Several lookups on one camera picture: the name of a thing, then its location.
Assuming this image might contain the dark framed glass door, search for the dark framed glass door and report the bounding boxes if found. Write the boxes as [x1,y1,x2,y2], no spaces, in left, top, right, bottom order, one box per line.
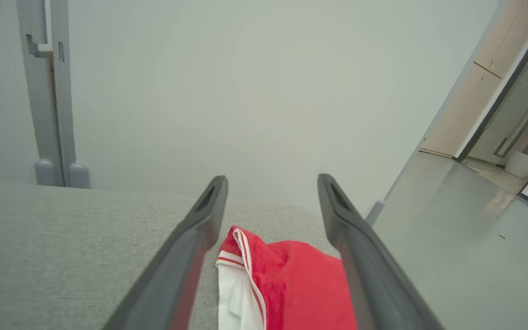
[452,0,528,168]

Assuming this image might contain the red jersey with white sleeves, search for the red jersey with white sleeves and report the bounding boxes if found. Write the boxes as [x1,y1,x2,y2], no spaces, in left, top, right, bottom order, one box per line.
[215,225,359,330]

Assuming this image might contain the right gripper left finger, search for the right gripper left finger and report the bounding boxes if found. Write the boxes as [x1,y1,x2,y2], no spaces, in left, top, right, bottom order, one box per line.
[104,176,229,330]

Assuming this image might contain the white plant pot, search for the white plant pot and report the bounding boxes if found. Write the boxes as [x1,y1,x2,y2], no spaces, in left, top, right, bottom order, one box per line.
[504,150,528,180]

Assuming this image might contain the grey partition foot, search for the grey partition foot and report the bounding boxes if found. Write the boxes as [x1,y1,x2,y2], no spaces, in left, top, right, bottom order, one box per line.
[366,199,386,226]

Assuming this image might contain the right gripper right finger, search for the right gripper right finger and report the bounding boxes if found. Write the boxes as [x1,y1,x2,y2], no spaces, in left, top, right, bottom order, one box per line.
[318,173,443,330]

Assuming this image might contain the grey partition post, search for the grey partition post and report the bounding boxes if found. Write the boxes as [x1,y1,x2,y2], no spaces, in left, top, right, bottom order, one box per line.
[16,0,58,187]
[50,0,91,190]

